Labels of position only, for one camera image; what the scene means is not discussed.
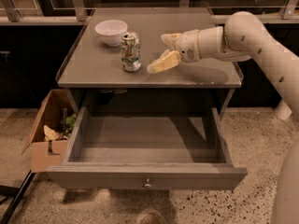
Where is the open grey top drawer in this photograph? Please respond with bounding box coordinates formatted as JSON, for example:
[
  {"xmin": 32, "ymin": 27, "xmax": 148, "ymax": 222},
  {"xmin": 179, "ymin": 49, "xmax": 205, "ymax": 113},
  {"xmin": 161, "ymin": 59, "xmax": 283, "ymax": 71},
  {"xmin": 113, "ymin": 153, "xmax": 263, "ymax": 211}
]
[{"xmin": 46, "ymin": 107, "xmax": 247, "ymax": 190}]

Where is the crumpled tan paper in box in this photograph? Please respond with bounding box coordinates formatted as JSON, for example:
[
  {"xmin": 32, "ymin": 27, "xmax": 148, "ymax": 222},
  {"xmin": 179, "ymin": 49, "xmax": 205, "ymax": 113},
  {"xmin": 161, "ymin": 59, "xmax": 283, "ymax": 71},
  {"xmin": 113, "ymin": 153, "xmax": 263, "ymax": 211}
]
[{"xmin": 43, "ymin": 125, "xmax": 62, "ymax": 141}]

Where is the grey cabinet with top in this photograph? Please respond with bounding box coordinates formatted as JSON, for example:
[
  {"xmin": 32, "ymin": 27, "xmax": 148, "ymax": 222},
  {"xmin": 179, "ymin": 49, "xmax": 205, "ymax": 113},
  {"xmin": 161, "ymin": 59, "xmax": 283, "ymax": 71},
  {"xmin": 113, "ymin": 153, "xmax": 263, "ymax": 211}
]
[{"xmin": 56, "ymin": 7, "xmax": 242, "ymax": 112}]

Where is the metal window frame rail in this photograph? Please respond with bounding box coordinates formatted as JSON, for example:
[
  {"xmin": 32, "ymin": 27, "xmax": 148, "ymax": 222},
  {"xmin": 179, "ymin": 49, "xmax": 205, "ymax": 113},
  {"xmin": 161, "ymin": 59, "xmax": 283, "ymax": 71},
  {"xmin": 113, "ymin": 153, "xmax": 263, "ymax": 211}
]
[{"xmin": 0, "ymin": 0, "xmax": 299, "ymax": 23}]

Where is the black floor bar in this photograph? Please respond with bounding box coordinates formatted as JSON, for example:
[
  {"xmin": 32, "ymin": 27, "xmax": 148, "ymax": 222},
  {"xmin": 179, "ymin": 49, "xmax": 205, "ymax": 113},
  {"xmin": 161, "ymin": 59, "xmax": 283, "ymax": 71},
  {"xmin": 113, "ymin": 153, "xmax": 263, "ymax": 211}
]
[{"xmin": 0, "ymin": 171, "xmax": 35, "ymax": 224}]

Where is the round metal drawer knob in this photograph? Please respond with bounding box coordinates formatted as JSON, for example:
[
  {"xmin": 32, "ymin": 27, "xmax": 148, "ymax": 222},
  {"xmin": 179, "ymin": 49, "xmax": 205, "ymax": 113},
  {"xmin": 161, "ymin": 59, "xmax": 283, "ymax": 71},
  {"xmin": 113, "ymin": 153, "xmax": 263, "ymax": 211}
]
[{"xmin": 143, "ymin": 178, "xmax": 152, "ymax": 189}]

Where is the brown cardboard box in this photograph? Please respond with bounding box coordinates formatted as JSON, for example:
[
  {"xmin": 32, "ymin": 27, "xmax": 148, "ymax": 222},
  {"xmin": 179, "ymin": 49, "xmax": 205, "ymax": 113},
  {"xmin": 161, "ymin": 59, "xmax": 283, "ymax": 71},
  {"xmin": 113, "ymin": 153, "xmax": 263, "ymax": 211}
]
[{"xmin": 21, "ymin": 90, "xmax": 74, "ymax": 173}]

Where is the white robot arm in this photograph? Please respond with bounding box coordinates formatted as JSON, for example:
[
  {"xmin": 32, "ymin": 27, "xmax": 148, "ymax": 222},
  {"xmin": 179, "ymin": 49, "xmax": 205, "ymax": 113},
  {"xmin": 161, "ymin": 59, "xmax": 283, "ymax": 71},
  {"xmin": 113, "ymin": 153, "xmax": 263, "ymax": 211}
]
[{"xmin": 147, "ymin": 11, "xmax": 299, "ymax": 224}]

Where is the green item in box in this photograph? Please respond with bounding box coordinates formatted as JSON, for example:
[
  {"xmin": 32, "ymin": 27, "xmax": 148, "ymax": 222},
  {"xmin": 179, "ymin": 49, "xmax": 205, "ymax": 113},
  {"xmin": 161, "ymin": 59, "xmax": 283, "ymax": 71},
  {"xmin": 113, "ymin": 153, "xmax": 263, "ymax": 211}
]
[{"xmin": 65, "ymin": 114, "xmax": 77, "ymax": 133}]

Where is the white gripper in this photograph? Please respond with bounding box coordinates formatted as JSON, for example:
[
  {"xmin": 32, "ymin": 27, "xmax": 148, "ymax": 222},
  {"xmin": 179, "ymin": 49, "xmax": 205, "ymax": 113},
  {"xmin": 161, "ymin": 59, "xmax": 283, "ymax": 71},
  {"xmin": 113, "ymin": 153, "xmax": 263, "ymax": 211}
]
[{"xmin": 147, "ymin": 30, "xmax": 201, "ymax": 74}]

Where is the white ceramic bowl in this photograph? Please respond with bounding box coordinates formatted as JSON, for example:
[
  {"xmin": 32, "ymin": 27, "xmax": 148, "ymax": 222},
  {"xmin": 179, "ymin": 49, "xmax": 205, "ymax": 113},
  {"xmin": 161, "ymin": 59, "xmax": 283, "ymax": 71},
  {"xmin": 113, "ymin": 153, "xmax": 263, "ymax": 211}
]
[{"xmin": 94, "ymin": 20, "xmax": 128, "ymax": 47}]

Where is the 7up can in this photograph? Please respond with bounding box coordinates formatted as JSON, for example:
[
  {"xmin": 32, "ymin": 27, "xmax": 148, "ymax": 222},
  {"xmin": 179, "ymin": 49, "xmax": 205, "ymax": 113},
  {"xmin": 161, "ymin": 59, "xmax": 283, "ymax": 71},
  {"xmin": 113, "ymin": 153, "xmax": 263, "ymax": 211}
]
[{"xmin": 121, "ymin": 32, "xmax": 141, "ymax": 72}]

